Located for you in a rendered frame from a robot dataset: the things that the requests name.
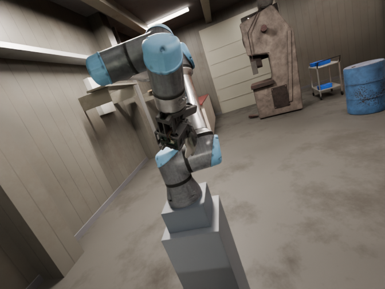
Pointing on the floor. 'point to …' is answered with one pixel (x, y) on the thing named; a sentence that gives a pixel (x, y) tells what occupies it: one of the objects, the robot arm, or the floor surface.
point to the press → (264, 85)
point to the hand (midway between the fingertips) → (182, 148)
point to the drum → (365, 87)
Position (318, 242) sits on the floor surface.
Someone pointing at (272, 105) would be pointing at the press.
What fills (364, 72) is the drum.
